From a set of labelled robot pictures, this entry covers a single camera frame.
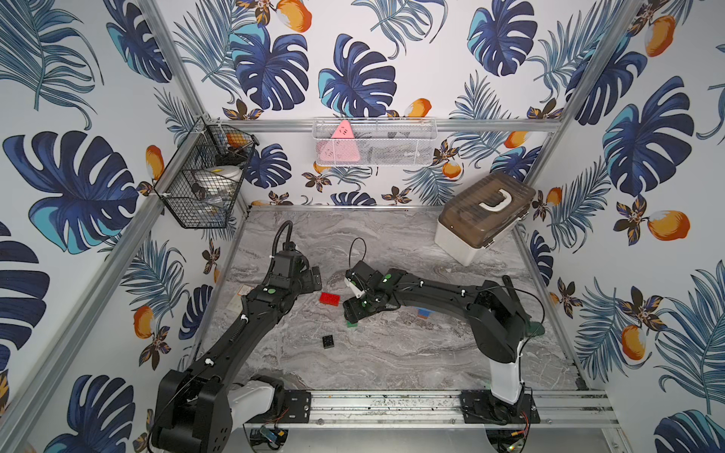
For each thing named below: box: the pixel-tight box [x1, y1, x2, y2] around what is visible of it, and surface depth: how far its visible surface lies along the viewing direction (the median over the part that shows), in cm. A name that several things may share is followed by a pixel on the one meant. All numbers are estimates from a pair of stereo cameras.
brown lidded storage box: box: [434, 172, 537, 267], surface depth 97 cm
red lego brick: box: [319, 292, 341, 307], surface depth 96 cm
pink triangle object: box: [331, 119, 355, 139], surface depth 90 cm
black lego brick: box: [321, 334, 335, 350], surface depth 86 cm
